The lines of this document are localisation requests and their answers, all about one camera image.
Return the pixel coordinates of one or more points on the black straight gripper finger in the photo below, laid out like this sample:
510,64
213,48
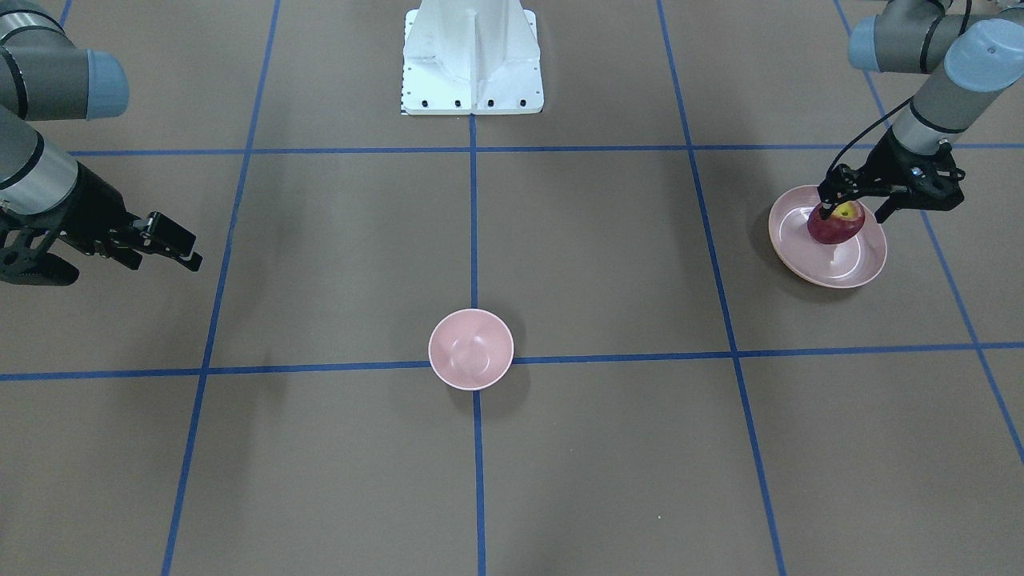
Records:
164,236

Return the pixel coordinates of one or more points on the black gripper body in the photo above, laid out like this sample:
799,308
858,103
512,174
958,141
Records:
94,210

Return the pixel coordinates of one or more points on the thin gripper finger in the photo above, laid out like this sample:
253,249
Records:
827,204

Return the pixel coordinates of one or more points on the thick gripper finger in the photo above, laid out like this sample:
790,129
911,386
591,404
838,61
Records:
893,203

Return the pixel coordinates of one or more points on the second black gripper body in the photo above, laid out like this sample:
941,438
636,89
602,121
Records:
890,162

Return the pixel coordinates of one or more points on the red apple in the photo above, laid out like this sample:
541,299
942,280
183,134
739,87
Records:
842,224

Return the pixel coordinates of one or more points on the pink bowl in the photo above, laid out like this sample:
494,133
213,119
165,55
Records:
470,349

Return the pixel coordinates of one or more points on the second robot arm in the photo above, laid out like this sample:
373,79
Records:
967,61

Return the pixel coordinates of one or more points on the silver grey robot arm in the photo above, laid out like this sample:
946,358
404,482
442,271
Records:
47,195

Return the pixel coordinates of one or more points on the pink plate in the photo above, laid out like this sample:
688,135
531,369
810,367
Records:
845,265

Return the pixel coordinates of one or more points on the white pedestal column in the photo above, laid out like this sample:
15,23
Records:
471,57

